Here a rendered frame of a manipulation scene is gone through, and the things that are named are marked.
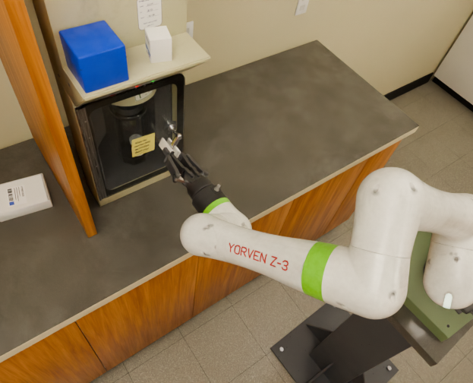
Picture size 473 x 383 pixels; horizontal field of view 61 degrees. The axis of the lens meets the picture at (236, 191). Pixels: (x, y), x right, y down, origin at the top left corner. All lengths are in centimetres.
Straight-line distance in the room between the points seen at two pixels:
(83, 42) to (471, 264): 101
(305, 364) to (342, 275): 149
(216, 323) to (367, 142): 119
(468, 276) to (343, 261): 43
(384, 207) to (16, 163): 125
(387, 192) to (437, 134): 285
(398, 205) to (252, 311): 161
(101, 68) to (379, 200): 60
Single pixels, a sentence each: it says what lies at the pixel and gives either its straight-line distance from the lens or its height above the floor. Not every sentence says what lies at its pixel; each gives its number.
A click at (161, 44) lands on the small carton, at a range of 97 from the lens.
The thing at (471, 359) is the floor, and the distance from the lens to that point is 267.
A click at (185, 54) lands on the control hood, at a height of 151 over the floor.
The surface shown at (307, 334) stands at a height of 2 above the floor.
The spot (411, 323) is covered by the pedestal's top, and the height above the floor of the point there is 94.
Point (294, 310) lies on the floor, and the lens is 232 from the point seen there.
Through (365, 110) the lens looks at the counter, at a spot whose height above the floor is 94.
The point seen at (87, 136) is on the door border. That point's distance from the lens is 115.
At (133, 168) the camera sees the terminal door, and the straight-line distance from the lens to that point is 132.
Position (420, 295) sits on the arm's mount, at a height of 100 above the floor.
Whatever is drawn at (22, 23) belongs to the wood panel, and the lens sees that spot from 83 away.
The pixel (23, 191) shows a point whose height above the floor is 98.
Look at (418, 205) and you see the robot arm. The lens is 77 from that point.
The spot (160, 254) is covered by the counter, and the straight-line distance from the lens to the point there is 131.
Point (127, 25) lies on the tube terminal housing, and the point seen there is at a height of 157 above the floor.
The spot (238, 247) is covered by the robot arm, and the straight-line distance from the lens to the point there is 90.
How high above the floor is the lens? 211
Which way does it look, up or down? 54 degrees down
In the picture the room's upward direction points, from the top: 12 degrees clockwise
